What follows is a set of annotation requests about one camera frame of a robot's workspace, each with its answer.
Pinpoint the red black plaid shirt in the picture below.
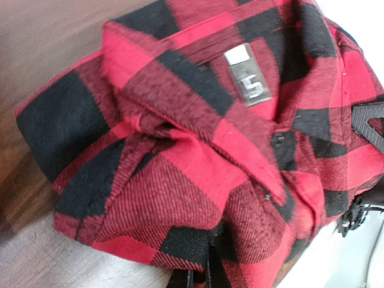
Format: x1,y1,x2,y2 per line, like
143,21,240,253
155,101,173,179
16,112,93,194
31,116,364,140
16,1,383,287

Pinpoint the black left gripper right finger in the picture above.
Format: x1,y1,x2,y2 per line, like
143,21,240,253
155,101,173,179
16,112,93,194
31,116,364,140
205,245,230,288

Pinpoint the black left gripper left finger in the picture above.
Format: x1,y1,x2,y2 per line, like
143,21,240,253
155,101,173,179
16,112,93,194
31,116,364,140
186,270,194,288

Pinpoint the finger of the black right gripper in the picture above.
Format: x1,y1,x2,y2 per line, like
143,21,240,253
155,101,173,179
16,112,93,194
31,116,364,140
352,102,383,147

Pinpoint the front aluminium frame rail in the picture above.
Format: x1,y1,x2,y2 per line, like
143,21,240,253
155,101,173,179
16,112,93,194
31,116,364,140
278,211,383,287

